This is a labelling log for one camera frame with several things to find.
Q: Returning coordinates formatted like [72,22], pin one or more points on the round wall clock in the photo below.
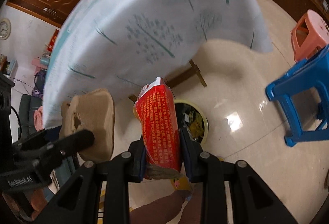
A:
[5,29]

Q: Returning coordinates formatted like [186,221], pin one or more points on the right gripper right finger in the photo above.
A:
[190,156]

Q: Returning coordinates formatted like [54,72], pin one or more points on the tree pattern tablecloth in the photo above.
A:
[122,45]

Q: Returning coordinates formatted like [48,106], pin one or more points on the pink plastic stool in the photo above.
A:
[309,35]

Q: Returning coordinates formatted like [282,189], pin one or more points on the person's leg brown trousers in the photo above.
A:
[165,209]

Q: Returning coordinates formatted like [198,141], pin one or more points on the red gift box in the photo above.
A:
[52,41]

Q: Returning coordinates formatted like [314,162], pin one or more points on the person's left hand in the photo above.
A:
[26,206]

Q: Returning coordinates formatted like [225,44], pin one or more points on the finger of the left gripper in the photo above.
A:
[72,144]

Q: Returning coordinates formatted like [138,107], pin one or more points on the pink clothes on sofa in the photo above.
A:
[38,119]

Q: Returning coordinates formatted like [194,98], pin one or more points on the blue plastic stool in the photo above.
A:
[306,83]

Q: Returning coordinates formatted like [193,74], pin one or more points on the yellow rim trash bin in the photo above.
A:
[189,115]

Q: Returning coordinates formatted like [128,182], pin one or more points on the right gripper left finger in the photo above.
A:
[139,161]

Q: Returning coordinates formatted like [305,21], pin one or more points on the yellow embroidered slipper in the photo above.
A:
[183,184]

